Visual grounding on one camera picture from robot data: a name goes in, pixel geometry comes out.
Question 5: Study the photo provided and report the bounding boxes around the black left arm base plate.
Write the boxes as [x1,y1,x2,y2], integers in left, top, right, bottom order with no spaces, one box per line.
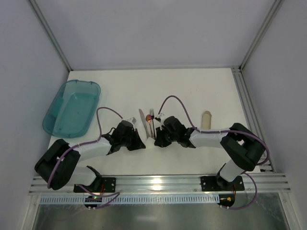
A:
[73,175,116,193]

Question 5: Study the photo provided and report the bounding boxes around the aluminium corner post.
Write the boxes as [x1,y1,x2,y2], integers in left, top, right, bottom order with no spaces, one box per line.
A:
[239,0,284,71]
[27,0,73,72]

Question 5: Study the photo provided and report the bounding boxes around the black fork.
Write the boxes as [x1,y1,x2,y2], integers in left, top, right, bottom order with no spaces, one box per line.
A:
[150,108,156,138]

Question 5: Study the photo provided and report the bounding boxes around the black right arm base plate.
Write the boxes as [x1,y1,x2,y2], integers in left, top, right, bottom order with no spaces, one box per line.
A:
[200,175,245,192]

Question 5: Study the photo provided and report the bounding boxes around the white slotted cable duct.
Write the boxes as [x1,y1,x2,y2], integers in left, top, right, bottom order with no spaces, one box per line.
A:
[39,194,219,205]

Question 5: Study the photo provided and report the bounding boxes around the aluminium left corner post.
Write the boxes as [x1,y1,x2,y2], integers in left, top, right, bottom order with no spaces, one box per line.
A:
[27,0,73,72]

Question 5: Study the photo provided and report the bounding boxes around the aluminium right corner post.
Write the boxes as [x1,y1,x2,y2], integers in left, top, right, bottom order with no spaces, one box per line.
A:
[239,0,284,71]

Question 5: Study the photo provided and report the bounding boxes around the beige oval cutlery tray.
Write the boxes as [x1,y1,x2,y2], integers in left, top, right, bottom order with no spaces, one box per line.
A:
[201,111,212,129]

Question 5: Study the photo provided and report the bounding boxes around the silver table knife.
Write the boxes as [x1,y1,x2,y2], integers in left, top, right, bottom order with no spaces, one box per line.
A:
[139,109,150,138]

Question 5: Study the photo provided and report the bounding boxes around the teal transparent plastic bin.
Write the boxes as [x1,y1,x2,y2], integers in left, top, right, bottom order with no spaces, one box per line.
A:
[42,80,101,138]

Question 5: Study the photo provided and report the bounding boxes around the aluminium rail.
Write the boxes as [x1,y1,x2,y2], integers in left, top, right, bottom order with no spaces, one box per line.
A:
[231,67,276,173]
[28,172,291,195]

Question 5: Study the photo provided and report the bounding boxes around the iridescent pink spoon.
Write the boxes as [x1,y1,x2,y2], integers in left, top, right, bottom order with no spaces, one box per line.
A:
[145,115,154,138]

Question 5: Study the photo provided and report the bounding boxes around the aluminium right side rail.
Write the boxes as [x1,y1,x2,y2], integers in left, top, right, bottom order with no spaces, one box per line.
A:
[231,67,276,173]

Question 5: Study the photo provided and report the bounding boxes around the right black controller board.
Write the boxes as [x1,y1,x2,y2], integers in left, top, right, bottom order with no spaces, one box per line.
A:
[217,194,236,208]

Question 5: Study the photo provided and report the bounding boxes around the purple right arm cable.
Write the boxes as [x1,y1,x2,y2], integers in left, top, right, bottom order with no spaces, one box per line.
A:
[157,95,269,211]

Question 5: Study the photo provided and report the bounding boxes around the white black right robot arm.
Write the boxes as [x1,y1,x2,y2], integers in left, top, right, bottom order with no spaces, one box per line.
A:
[154,115,266,191]

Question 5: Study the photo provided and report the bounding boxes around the black controller board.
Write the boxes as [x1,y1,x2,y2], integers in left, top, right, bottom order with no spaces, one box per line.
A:
[84,195,102,210]
[217,194,236,208]

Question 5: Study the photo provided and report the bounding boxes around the aluminium front rail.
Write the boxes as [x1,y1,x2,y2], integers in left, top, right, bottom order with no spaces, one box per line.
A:
[28,172,291,195]

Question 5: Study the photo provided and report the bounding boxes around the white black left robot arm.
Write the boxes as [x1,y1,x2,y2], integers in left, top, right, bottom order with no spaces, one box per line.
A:
[35,120,146,192]

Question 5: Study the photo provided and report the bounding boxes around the left black controller board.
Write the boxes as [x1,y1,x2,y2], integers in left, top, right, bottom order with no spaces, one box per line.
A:
[84,195,102,210]

